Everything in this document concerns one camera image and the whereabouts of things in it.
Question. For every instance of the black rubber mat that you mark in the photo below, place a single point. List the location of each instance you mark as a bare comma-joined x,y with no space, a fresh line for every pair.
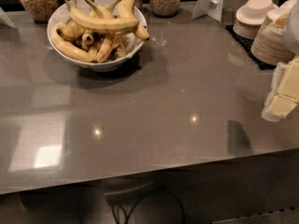
246,46

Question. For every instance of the paper bowl stack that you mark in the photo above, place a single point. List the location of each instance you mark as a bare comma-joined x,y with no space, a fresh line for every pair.
268,45
249,18

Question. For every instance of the back paper bowl stack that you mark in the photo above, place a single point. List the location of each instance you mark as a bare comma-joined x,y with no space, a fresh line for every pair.
249,18

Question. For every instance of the left glass cereal jar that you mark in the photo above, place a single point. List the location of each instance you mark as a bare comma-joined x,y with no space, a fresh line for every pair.
40,10

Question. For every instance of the white ceramic bowl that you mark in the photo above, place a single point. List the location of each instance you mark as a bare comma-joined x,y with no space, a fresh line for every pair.
125,44

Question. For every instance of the front paper bowl stack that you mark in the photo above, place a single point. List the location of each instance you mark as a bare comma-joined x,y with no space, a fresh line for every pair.
268,45

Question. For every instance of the left small yellow banana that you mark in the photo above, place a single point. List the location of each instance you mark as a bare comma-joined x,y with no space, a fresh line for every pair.
68,29

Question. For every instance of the right curved yellow banana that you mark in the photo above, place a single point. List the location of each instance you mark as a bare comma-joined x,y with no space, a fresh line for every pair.
125,9

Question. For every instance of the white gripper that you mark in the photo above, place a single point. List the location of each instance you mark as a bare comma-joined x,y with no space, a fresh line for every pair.
292,32

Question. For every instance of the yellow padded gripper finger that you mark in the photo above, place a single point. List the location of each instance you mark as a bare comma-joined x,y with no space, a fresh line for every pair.
278,107

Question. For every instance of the white card left edge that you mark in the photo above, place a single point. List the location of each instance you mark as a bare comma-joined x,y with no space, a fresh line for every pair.
5,19

